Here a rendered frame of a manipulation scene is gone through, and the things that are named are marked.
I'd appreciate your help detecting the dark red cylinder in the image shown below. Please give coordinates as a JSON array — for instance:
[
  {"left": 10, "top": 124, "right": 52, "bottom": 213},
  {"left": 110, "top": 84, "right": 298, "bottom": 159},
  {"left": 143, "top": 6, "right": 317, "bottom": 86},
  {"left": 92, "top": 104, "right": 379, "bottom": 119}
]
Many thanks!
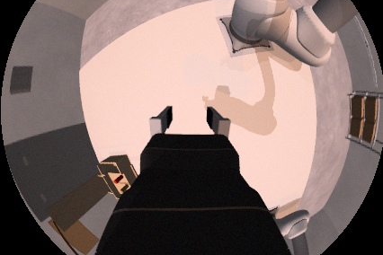
[{"left": 113, "top": 175, "right": 123, "bottom": 184}]

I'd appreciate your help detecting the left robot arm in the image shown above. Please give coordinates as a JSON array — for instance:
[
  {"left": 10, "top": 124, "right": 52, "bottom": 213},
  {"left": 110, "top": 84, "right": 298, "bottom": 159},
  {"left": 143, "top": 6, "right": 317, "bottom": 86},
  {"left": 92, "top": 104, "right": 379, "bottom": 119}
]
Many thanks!
[{"left": 270, "top": 208, "right": 310, "bottom": 255}]

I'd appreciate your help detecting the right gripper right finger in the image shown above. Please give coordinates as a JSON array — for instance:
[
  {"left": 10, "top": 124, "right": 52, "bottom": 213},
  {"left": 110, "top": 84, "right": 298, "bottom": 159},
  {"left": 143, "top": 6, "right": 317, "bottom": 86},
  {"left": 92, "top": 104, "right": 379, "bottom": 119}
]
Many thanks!
[{"left": 206, "top": 107, "right": 231, "bottom": 139}]

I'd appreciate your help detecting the dark cylinder with tan top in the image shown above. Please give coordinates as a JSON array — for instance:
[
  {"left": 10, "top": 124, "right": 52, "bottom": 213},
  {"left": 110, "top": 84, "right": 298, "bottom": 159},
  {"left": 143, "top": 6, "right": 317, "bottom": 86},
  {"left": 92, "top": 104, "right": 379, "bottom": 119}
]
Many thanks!
[{"left": 120, "top": 184, "right": 128, "bottom": 194}]

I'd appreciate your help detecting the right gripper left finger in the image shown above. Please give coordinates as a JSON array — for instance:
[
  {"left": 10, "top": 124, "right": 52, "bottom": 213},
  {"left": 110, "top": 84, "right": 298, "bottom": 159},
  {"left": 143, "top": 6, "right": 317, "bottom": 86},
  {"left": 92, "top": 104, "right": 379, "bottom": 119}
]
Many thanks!
[{"left": 149, "top": 105, "right": 173, "bottom": 137}]

